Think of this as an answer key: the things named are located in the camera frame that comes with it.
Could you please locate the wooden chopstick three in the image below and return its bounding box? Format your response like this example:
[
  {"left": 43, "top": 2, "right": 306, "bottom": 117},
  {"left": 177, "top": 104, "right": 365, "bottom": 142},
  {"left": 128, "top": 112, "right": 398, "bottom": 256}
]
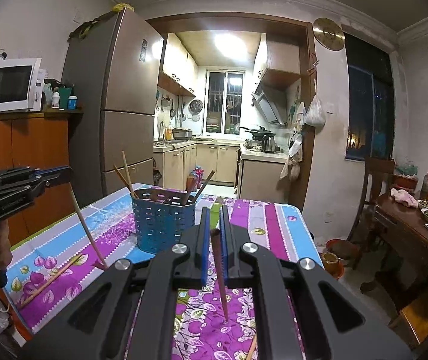
[{"left": 69, "top": 185, "right": 108, "bottom": 271}]

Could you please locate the wooden chopstick nine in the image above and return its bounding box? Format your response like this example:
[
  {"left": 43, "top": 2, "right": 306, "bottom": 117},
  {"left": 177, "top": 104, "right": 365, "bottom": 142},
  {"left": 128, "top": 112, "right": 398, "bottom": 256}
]
[{"left": 210, "top": 228, "right": 229, "bottom": 321}]

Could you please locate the wooden chopstick one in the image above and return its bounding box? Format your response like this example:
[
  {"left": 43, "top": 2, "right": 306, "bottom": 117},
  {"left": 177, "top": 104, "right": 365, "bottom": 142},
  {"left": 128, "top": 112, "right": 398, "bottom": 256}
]
[{"left": 113, "top": 165, "right": 138, "bottom": 199}]

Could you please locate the wooden chopstick eight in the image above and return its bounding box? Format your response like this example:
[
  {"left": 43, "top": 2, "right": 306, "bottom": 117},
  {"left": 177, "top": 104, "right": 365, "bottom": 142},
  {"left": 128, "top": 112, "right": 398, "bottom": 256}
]
[{"left": 192, "top": 170, "right": 215, "bottom": 204}]

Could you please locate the wooden chopstick four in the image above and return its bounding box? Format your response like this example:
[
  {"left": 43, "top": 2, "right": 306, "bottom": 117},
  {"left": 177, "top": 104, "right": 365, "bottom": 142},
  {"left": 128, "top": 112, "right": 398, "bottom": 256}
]
[{"left": 19, "top": 253, "right": 82, "bottom": 310}]

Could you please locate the wooden chopstick two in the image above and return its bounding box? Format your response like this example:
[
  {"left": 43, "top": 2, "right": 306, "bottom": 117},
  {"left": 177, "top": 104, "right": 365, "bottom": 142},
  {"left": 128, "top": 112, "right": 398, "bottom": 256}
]
[{"left": 121, "top": 150, "right": 137, "bottom": 198}]

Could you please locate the wooden chopstick ten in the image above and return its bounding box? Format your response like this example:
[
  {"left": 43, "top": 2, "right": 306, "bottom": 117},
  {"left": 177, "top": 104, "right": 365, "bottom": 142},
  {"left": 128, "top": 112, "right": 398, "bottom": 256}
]
[{"left": 246, "top": 334, "right": 257, "bottom": 360}]

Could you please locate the wooden chopstick seven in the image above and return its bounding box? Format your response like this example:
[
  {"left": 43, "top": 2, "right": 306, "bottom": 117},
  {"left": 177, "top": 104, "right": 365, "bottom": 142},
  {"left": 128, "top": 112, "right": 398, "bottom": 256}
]
[{"left": 182, "top": 173, "right": 198, "bottom": 206}]

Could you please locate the orange wooden cabinet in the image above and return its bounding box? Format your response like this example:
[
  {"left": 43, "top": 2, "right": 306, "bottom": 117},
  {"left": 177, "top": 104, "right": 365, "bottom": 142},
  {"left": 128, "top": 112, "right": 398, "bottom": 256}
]
[{"left": 0, "top": 111, "right": 82, "bottom": 245}]

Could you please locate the blue lidded jar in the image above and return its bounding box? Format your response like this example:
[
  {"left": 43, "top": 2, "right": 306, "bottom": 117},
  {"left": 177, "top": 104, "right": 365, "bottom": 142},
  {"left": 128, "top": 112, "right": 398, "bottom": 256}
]
[{"left": 67, "top": 95, "right": 77, "bottom": 110}]

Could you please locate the white medicine bottle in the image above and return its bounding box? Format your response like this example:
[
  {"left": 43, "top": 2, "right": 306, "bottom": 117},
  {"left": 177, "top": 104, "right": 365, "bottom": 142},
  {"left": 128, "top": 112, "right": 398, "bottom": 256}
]
[{"left": 52, "top": 92, "right": 60, "bottom": 109}]

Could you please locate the colourful floral tablecloth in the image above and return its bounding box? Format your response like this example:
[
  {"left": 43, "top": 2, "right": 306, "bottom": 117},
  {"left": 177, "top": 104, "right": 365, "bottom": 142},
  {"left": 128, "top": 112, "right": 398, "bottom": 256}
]
[{"left": 7, "top": 192, "right": 323, "bottom": 359}]

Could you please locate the blue perforated utensil holder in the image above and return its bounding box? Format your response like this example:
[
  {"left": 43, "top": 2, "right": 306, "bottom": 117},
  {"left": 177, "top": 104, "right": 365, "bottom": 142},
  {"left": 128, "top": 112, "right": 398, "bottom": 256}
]
[{"left": 132, "top": 188, "right": 195, "bottom": 254}]

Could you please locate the white microwave oven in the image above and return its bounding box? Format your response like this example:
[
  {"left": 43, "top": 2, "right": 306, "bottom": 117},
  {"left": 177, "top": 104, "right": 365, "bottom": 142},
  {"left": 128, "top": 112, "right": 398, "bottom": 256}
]
[{"left": 0, "top": 58, "right": 46, "bottom": 113}]

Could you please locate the steel electric kettle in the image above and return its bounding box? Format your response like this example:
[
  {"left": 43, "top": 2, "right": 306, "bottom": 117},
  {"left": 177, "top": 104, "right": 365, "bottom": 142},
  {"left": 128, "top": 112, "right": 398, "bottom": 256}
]
[{"left": 261, "top": 133, "right": 277, "bottom": 154}]

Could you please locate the grey tall refrigerator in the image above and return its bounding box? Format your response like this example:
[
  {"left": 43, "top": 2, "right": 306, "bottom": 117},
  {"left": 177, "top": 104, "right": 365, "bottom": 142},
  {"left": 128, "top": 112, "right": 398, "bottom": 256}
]
[{"left": 61, "top": 8, "right": 164, "bottom": 206}]

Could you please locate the black wok pan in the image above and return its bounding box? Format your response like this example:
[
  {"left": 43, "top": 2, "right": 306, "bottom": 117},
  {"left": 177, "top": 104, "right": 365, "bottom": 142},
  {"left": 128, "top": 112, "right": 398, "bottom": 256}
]
[{"left": 238, "top": 126, "right": 276, "bottom": 141}]

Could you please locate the white hanging plastic bag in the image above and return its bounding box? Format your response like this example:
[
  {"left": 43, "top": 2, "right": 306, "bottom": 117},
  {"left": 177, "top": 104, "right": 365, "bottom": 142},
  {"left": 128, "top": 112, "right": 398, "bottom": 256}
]
[{"left": 304, "top": 95, "right": 326, "bottom": 128}]

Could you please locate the steel range hood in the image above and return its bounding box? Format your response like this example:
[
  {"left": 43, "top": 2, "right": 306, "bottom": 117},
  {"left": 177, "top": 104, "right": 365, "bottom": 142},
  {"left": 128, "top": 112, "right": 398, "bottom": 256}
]
[{"left": 252, "top": 83, "right": 287, "bottom": 126}]

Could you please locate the dark wooden chair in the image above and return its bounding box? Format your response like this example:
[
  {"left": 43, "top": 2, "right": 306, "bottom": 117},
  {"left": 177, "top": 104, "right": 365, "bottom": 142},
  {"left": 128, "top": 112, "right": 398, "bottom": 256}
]
[{"left": 346, "top": 156, "right": 397, "bottom": 271}]

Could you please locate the dark wooden side table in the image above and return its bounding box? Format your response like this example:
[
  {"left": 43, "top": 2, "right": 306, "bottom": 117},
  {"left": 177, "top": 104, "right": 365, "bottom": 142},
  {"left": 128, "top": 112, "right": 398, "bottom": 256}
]
[{"left": 360, "top": 193, "right": 428, "bottom": 310}]

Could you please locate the small wooden stool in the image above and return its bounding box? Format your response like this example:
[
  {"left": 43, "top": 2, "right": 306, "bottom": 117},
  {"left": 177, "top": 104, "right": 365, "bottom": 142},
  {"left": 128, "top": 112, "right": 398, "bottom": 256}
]
[{"left": 389, "top": 293, "right": 428, "bottom": 350}]

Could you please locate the round gold wall clock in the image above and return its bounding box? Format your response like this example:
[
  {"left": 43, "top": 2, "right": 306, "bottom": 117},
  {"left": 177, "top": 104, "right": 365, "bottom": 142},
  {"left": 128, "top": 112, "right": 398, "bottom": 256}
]
[{"left": 313, "top": 18, "right": 345, "bottom": 51}]

